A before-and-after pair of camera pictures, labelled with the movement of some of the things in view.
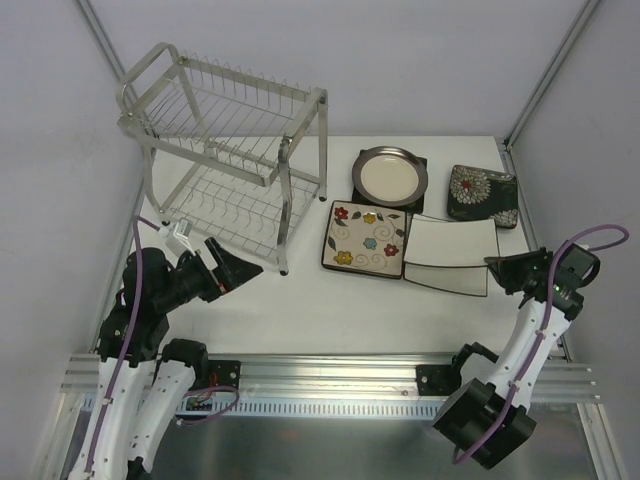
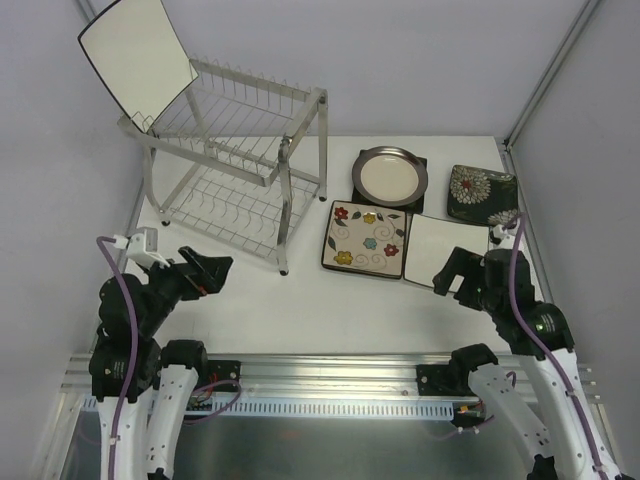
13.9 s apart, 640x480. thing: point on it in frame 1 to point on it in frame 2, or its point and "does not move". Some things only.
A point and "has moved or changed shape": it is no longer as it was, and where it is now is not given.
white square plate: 470,280 has moved or changed shape
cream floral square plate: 365,240 does not move
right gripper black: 528,272 to 470,278
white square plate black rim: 432,240 to 136,53
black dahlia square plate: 477,194 does not move
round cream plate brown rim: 389,176 does not move
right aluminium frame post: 550,72 does not move
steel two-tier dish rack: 233,152 does not move
